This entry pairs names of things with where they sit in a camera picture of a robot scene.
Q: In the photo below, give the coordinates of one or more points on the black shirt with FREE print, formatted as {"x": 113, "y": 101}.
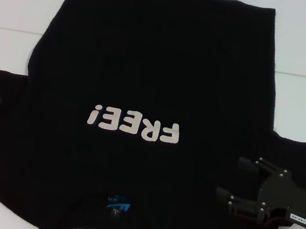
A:
{"x": 150, "y": 61}

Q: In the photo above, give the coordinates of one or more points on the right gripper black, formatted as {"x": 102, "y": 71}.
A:
{"x": 288, "y": 201}

